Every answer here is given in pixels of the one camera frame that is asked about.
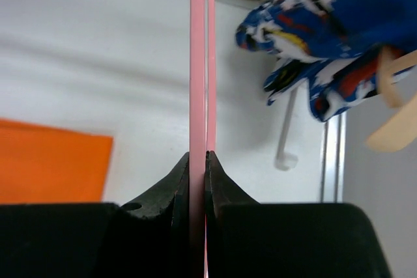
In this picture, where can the beige hanger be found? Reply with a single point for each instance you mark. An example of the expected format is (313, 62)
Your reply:
(399, 130)

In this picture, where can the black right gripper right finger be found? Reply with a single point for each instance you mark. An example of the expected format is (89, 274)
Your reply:
(249, 239)

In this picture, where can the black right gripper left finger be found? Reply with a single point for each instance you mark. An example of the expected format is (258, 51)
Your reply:
(146, 237)

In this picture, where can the blue patterned garment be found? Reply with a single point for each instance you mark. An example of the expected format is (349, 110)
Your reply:
(334, 45)

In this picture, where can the pink hanger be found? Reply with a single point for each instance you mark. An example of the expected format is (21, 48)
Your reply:
(202, 135)

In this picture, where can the orange trousers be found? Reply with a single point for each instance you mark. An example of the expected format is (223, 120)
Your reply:
(42, 164)

